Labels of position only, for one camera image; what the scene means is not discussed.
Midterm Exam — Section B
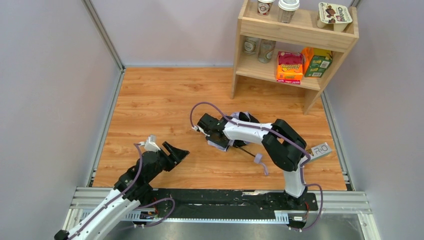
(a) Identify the Chobani yogurt pack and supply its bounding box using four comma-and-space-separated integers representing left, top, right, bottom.
317, 2, 353, 32

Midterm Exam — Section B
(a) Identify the glass jar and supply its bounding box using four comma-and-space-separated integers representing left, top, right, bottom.
243, 36, 261, 55
257, 39, 276, 64

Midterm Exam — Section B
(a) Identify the wooden shelf unit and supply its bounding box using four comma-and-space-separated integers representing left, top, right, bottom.
230, 0, 359, 115

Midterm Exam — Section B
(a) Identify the orange pink snack box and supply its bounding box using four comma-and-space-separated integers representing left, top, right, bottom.
276, 51, 304, 85

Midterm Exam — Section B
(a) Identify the white R&O box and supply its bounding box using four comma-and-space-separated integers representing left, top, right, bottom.
307, 142, 333, 163

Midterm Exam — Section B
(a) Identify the green orange carton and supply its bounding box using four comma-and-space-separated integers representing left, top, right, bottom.
301, 47, 333, 78

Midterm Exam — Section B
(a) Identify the glass jar right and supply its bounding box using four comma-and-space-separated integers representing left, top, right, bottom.
257, 39, 276, 64

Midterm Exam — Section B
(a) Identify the clear cup white lid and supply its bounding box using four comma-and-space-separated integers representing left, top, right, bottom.
278, 0, 300, 24

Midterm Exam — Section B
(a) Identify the glass jar left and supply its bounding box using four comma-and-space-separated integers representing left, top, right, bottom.
243, 36, 261, 55

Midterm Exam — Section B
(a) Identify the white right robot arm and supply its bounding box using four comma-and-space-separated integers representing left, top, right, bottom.
192, 112, 307, 198

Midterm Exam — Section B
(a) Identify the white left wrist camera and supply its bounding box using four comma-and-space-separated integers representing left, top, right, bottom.
138, 134, 161, 152

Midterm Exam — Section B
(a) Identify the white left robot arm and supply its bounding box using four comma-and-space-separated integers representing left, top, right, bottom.
53, 141, 190, 240

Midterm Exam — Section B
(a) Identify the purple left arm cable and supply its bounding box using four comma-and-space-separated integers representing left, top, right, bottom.
66, 143, 145, 240

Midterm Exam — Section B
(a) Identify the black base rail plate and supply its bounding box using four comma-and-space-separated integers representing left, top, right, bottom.
151, 188, 319, 220

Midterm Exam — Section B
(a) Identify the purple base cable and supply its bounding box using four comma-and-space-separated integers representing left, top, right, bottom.
132, 197, 176, 229

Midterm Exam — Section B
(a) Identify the paper cup red print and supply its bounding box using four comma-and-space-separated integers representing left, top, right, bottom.
256, 0, 274, 17

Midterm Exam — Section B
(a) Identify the lavender folding umbrella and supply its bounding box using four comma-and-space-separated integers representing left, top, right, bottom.
197, 112, 269, 176

